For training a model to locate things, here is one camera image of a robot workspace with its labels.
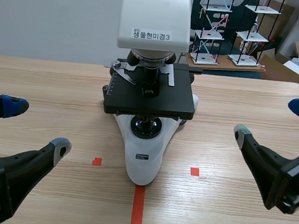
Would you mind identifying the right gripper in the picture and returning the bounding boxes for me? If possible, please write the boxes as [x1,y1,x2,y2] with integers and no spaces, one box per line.
[226,90,299,217]

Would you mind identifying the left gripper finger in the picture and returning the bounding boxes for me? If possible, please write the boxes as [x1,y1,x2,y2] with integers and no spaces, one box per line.
[0,94,31,127]

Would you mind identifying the flat brown cardboard sheet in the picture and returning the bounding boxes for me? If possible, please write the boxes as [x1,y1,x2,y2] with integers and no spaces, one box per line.
[183,50,268,76]

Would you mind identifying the open brown cardboard box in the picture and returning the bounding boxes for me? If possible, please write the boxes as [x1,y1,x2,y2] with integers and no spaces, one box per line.
[256,49,299,92]

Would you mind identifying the tall brown cardboard box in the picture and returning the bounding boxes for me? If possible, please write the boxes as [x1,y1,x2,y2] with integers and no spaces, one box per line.
[256,0,294,60]

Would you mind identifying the white and black microscope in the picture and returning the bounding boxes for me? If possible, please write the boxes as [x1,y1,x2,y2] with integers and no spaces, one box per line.
[93,0,210,191]

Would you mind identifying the dark blue chair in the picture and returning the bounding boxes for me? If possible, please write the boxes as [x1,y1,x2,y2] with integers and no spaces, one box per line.
[188,0,259,59]

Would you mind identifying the white shelf tower model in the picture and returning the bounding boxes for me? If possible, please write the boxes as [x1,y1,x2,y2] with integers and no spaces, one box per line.
[226,0,283,70]
[188,0,235,67]

